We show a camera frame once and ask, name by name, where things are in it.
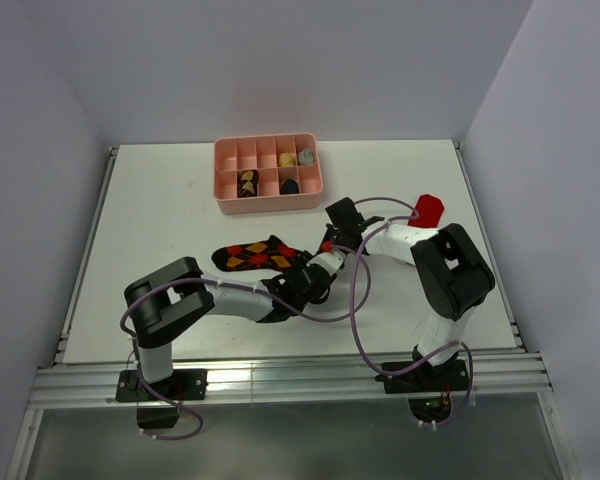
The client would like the aluminium front rail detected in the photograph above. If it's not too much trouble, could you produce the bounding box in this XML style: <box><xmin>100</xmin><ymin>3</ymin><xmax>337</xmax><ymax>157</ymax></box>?
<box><xmin>27</xmin><ymin>351</ymin><xmax>552</xmax><ymax>410</ymax></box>

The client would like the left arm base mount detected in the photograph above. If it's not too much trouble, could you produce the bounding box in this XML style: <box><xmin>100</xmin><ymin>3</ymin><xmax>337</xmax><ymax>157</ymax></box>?
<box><xmin>115</xmin><ymin>369</ymin><xmax>207</xmax><ymax>430</ymax></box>

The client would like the pink divided organizer box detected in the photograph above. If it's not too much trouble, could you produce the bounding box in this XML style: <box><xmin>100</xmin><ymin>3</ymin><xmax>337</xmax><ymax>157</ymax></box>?
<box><xmin>213</xmin><ymin>132</ymin><xmax>324</xmax><ymax>215</ymax></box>

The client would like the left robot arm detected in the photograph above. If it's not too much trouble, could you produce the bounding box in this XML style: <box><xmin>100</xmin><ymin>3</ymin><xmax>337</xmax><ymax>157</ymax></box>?
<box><xmin>124</xmin><ymin>252</ymin><xmax>345</xmax><ymax>399</ymax></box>

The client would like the red orange argyle sock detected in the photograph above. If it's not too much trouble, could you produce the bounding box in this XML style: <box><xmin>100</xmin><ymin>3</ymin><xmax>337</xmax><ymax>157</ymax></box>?
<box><xmin>211</xmin><ymin>235</ymin><xmax>310</xmax><ymax>273</ymax></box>

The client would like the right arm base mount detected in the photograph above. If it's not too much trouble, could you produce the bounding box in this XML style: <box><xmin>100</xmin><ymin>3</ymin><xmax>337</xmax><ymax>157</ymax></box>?
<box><xmin>375</xmin><ymin>356</ymin><xmax>470</xmax><ymax>422</ymax></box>

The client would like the yellow rolled sock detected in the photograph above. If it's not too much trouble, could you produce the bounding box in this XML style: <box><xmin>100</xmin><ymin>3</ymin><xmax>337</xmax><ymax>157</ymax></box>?
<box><xmin>278</xmin><ymin>152</ymin><xmax>296</xmax><ymax>168</ymax></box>

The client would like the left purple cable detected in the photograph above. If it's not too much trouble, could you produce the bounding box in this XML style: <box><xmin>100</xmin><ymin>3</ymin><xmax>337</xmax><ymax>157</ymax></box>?
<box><xmin>119</xmin><ymin>242</ymin><xmax>372</xmax><ymax>441</ymax></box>

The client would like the brown yellow argyle sock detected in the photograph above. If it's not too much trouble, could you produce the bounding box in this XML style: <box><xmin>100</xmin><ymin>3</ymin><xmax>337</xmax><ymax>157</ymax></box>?
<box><xmin>237</xmin><ymin>170</ymin><xmax>259</xmax><ymax>198</ymax></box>

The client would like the red christmas sock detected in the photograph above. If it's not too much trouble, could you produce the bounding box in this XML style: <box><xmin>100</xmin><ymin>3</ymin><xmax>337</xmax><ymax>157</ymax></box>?
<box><xmin>394</xmin><ymin>193</ymin><xmax>446</xmax><ymax>266</ymax></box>

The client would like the dark navy rolled sock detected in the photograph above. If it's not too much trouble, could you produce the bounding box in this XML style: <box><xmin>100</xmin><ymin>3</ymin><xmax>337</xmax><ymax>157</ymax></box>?
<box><xmin>280</xmin><ymin>178</ymin><xmax>300</xmax><ymax>195</ymax></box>

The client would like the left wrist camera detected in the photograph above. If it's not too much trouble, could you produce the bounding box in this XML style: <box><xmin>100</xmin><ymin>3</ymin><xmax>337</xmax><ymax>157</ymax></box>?
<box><xmin>308</xmin><ymin>241</ymin><xmax>346</xmax><ymax>276</ymax></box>

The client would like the grey rolled sock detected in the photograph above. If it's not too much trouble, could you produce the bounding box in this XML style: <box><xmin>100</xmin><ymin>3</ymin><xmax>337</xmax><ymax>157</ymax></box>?
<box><xmin>297</xmin><ymin>148</ymin><xmax>316</xmax><ymax>166</ymax></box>

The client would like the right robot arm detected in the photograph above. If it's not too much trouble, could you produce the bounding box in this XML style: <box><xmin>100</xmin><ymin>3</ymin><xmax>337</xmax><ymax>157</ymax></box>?
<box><xmin>324</xmin><ymin>197</ymin><xmax>495</xmax><ymax>390</ymax></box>

